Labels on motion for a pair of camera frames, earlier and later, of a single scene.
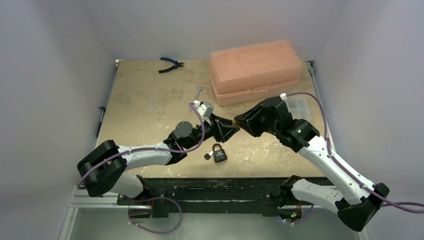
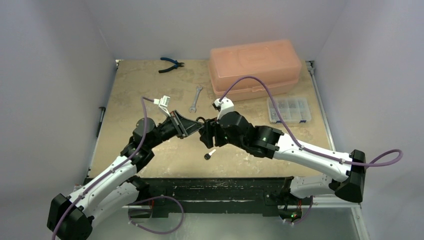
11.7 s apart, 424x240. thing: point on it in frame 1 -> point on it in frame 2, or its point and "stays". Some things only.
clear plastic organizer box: (300, 106) stays
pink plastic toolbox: (254, 73) stays
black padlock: (220, 155) -> (205, 121)
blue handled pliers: (177, 65) stays
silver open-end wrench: (198, 88) stays
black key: (207, 156) stays
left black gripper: (220, 133) -> (183, 126)
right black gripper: (257, 120) -> (214, 132)
